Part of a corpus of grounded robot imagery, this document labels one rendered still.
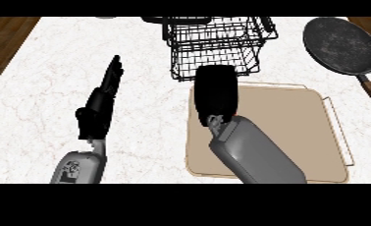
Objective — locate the black flat object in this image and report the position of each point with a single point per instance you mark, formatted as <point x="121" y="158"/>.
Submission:
<point x="176" y="19"/>

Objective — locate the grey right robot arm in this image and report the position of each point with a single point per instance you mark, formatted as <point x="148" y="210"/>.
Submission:
<point x="254" y="153"/>

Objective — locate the black frying pan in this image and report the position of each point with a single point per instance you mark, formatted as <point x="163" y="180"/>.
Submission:
<point x="341" y="48"/>

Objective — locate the beige tray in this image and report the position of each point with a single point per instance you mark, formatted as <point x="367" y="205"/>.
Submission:
<point x="291" y="131"/>

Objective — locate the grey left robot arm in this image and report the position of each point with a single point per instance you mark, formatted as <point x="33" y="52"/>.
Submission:
<point x="80" y="166"/>

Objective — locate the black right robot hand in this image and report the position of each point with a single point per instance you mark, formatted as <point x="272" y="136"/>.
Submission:
<point x="216" y="95"/>

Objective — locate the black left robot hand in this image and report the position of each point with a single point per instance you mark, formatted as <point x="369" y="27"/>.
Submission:
<point x="101" y="103"/>

